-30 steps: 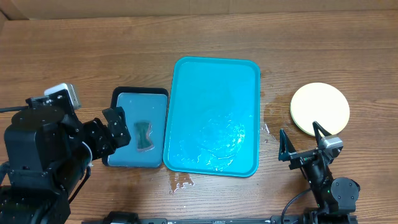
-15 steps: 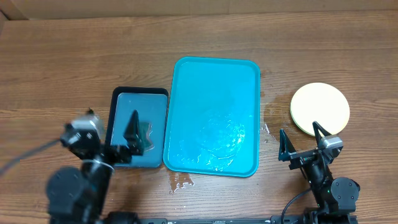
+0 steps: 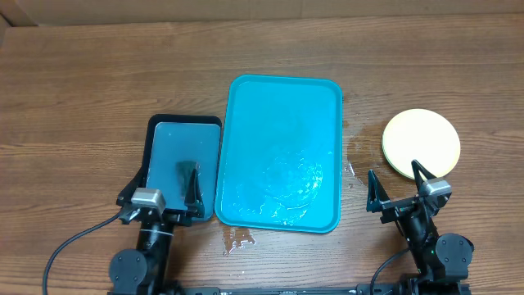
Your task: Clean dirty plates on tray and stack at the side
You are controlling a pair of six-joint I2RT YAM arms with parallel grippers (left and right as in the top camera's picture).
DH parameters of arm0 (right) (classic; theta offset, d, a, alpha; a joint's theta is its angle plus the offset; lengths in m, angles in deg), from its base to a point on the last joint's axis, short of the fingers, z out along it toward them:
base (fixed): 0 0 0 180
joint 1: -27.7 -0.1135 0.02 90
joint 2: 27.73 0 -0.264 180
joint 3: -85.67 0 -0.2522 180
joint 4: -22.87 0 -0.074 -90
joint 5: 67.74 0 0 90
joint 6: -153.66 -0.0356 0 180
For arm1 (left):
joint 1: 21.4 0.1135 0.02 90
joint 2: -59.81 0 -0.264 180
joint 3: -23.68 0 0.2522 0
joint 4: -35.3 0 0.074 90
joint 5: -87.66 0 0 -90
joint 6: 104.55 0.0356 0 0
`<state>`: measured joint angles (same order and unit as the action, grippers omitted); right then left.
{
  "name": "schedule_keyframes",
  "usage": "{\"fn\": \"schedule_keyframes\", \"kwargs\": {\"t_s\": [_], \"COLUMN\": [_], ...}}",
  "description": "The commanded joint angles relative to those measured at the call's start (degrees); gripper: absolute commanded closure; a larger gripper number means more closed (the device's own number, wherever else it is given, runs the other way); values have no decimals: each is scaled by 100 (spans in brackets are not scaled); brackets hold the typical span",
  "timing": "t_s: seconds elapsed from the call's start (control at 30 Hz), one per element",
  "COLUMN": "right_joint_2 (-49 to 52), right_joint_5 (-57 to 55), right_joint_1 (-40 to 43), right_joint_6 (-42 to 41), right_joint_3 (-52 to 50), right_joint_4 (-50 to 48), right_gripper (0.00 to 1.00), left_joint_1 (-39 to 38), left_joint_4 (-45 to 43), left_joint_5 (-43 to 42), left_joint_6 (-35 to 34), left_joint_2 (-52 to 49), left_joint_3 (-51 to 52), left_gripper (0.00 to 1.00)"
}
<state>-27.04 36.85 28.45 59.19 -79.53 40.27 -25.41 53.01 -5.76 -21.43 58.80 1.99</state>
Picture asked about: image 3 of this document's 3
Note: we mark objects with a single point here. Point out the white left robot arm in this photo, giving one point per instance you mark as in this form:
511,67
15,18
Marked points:
142,270

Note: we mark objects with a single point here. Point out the teal serving tray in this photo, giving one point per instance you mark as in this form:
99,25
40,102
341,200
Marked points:
281,157

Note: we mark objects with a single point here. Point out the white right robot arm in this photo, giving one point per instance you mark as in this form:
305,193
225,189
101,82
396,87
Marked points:
442,261

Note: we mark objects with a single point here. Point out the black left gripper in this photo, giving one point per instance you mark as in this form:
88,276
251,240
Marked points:
193,202

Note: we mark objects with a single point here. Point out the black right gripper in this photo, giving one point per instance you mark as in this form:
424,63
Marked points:
378,197

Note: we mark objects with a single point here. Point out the black water tray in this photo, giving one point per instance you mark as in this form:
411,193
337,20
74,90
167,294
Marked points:
173,139

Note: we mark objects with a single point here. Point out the yellow plate with blue stain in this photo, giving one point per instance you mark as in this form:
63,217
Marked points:
424,136

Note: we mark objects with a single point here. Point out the brown cardboard backdrop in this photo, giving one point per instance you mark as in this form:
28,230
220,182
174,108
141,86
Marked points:
91,12

